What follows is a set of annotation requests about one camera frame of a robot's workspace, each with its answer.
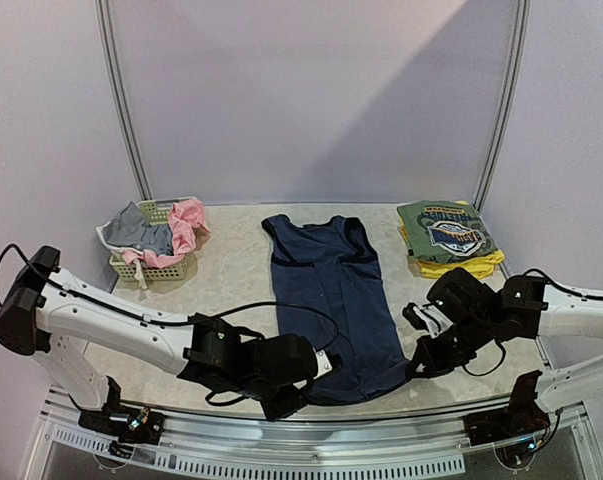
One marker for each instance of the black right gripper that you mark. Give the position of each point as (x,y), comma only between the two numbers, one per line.
(432,361)

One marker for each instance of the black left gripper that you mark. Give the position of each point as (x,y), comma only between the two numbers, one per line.
(279,411)

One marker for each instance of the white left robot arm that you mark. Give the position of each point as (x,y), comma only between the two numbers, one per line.
(46,306)

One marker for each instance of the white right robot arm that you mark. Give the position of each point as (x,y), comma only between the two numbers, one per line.
(527,306)

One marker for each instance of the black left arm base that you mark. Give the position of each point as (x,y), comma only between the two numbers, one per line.
(129,425)

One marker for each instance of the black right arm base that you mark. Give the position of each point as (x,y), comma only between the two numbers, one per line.
(520,417)

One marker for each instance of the beige perforated laundry basket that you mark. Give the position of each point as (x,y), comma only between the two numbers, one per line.
(158,244)

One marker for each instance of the green printed folded t-shirt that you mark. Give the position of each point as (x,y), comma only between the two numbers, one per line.
(444,232)

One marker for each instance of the pink garment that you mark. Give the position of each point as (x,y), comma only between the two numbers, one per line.
(187,222)

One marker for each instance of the grey garment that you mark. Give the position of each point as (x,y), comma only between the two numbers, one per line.
(130,229)

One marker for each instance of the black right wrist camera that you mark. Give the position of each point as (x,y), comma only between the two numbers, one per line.
(454,298)

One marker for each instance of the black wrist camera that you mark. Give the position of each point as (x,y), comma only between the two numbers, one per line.
(290,359)
(454,298)

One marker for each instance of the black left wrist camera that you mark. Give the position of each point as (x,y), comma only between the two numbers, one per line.
(290,359)

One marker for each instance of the aluminium front rail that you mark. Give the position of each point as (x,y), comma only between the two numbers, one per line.
(431,444)

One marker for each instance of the right aluminium frame post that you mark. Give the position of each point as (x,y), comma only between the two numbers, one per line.
(505,103)

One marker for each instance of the aluminium frame post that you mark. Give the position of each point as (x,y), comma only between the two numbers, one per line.
(121,103)
(505,103)

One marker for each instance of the left aluminium frame post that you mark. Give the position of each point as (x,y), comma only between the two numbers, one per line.
(121,103)

